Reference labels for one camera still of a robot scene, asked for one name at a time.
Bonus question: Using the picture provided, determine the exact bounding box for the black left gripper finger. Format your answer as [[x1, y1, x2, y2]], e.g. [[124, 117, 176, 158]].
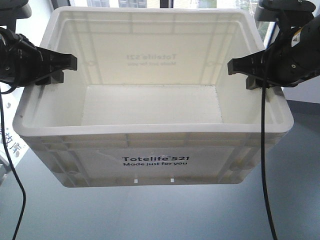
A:
[[35, 47, 77, 78], [35, 71, 64, 86]]

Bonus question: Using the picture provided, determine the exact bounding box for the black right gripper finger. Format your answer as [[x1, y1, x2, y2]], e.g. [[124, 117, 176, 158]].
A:
[[227, 51, 264, 78], [246, 76, 273, 90]]

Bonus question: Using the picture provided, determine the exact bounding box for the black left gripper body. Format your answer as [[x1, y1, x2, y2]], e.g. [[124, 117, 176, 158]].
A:
[[0, 27, 43, 88]]

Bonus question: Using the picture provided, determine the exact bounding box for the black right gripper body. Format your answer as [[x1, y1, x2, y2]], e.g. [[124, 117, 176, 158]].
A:
[[267, 19, 320, 87]]

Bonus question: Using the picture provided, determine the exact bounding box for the white plastic Totelife bin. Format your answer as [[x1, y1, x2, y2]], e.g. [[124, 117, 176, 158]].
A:
[[12, 6, 295, 188]]

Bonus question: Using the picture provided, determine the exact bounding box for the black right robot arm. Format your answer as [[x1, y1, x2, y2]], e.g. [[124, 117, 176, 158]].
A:
[[227, 0, 320, 90]]

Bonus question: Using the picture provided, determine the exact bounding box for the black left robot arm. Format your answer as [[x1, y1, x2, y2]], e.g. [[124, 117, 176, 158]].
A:
[[0, 0, 77, 88]]

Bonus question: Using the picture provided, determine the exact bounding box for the black left cable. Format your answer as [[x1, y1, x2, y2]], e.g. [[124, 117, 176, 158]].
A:
[[0, 82, 27, 240]]

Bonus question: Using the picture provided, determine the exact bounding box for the black cable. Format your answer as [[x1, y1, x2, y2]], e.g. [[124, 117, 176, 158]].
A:
[[260, 49, 279, 240], [0, 82, 27, 240]]

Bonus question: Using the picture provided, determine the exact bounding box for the black right cable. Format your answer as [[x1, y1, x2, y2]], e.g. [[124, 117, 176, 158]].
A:
[[260, 49, 279, 240]]

